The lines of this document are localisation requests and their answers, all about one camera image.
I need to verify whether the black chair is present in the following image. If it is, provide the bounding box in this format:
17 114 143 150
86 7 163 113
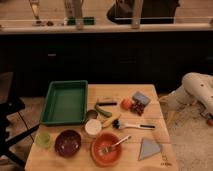
0 71 40 168

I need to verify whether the black-handled knife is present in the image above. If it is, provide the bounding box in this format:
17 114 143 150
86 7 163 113
97 102 117 106

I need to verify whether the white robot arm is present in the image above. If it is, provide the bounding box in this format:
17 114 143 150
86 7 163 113
159 72 213 114

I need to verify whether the yellow banana toy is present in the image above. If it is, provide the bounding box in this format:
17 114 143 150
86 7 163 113
102 114 120 128

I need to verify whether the green box on counter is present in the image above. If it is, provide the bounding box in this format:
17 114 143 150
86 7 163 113
67 17 95 25

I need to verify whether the small green cup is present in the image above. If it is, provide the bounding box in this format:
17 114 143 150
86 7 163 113
35 132 51 148

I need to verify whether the orange bowl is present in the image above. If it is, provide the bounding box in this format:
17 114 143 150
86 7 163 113
90 132 122 167

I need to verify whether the person in dark clothing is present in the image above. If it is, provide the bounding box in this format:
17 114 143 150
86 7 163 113
107 0 180 24

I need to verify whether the orange toy fruit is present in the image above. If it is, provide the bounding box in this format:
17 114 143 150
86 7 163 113
120 99 133 110

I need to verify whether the dark red grapes toy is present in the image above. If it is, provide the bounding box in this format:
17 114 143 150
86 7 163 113
130 101 145 116

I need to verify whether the grey-blue towel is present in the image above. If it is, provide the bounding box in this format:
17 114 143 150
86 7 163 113
138 138 162 160

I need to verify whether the blue sponge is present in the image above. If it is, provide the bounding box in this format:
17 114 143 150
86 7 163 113
132 92 150 105

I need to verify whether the white cup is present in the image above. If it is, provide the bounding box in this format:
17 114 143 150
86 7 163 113
85 119 102 136

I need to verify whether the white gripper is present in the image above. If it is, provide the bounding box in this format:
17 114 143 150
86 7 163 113
159 86 190 111

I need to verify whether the purple bowl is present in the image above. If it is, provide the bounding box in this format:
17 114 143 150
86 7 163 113
54 130 81 158

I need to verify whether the green plastic tray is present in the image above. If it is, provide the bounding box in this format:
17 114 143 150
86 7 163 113
40 80 88 126

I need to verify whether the green cucumber toy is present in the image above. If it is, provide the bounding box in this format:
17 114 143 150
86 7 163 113
94 104 112 118

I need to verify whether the small dark metal cup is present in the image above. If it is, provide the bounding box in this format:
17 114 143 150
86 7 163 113
86 109 98 120

